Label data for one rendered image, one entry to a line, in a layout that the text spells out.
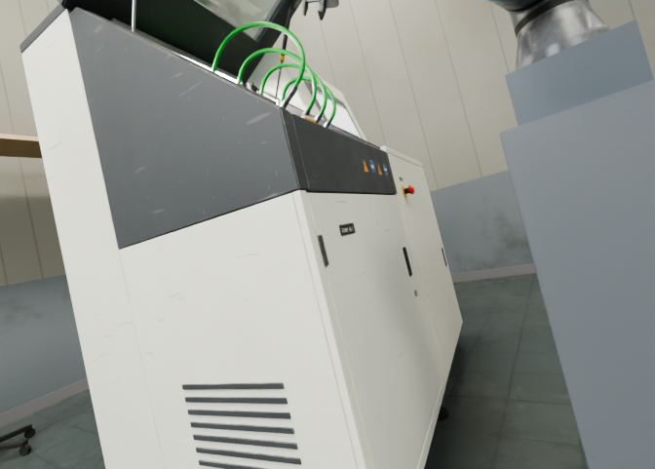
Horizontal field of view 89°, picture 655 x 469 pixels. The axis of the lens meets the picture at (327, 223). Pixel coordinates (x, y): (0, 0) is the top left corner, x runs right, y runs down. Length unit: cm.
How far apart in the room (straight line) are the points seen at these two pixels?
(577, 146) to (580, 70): 13
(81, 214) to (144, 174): 30
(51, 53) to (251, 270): 91
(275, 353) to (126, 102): 70
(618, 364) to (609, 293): 11
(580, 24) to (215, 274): 81
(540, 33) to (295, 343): 72
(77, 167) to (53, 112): 20
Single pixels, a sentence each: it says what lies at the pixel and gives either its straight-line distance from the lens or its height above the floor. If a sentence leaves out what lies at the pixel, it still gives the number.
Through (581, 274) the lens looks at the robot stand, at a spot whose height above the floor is 54.
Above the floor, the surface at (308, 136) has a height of 91.
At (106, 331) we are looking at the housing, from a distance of 115.
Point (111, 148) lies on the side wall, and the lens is 105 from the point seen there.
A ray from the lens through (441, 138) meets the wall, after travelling 342.
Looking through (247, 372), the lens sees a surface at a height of 45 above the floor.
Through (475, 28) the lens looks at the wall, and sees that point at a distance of 360.
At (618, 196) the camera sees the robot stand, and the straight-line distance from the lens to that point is 67.
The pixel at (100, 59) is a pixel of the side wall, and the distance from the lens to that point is 112.
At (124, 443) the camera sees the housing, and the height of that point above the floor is 27.
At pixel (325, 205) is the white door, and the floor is 76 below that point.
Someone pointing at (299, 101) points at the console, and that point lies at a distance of 150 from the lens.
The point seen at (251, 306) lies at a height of 59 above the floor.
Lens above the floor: 69
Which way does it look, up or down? 3 degrees up
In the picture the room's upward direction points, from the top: 14 degrees counter-clockwise
